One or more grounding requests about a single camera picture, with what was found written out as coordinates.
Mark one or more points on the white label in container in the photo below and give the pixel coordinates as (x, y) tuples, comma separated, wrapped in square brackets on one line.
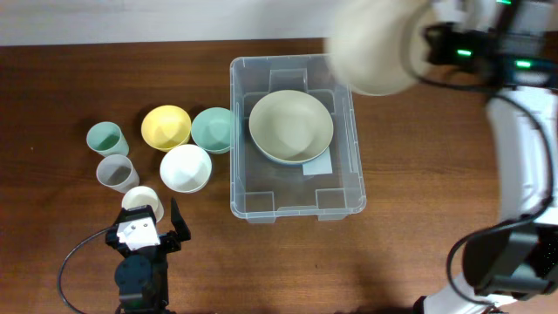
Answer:
[(320, 165)]

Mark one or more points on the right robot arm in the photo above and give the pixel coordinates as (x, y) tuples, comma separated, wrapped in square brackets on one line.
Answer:
[(515, 259)]

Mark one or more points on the clear plastic storage container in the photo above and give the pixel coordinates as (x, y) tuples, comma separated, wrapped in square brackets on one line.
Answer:
[(262, 191)]

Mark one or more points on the white bowl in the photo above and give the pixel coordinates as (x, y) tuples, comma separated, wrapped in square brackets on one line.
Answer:
[(186, 169)]

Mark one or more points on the green cup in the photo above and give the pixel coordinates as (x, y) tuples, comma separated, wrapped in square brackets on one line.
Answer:
[(106, 138)]

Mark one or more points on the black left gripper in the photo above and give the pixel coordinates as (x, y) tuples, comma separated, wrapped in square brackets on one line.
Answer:
[(170, 238)]

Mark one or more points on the beige plate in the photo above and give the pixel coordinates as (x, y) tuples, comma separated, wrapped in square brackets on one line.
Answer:
[(291, 125)]

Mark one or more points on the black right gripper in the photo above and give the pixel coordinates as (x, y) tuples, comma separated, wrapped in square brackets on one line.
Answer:
[(437, 37)]

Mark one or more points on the cream white plate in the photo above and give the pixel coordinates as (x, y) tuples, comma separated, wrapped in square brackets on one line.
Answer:
[(367, 38)]

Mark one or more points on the grey cup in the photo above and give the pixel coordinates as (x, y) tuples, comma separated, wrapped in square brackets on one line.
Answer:
[(118, 173)]

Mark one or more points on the yellow bowl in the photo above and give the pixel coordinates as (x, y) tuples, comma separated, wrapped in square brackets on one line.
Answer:
[(166, 127)]

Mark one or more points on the cream white cup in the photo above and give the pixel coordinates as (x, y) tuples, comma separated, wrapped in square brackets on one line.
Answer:
[(142, 196)]

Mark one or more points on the green bowl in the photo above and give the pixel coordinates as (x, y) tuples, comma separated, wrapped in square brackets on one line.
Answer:
[(211, 130)]

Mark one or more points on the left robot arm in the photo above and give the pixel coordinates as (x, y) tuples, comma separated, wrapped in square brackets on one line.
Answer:
[(142, 276)]

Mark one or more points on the dark blue plate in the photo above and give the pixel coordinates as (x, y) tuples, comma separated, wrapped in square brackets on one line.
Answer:
[(290, 163)]

